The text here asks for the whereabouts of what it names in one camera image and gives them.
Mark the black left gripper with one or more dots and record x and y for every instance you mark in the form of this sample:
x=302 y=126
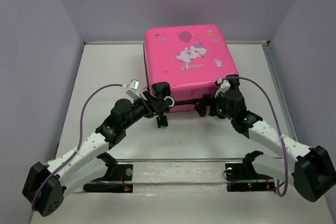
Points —
x=151 y=106

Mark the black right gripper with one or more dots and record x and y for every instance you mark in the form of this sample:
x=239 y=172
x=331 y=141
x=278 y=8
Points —
x=210 y=100

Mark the pink hard-shell suitcase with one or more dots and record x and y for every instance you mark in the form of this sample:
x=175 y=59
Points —
x=185 y=63

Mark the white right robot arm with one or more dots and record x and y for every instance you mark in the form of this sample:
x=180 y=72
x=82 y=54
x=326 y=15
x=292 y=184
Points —
x=308 y=169

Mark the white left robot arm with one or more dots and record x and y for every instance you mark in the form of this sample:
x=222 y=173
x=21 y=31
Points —
x=46 y=184

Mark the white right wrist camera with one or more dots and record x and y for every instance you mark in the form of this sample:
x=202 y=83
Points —
x=223 y=85

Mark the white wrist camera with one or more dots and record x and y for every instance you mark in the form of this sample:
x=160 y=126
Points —
x=223 y=85
x=131 y=89

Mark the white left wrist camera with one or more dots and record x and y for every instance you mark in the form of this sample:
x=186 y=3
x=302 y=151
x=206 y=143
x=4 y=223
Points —
x=131 y=89

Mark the aluminium mounting rail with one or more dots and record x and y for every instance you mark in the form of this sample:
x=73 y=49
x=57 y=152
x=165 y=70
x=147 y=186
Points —
x=179 y=160

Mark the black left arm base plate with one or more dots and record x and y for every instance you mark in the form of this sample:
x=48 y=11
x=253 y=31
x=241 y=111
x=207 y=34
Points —
x=116 y=180

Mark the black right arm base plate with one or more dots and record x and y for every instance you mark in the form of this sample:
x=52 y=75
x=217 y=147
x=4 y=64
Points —
x=241 y=178

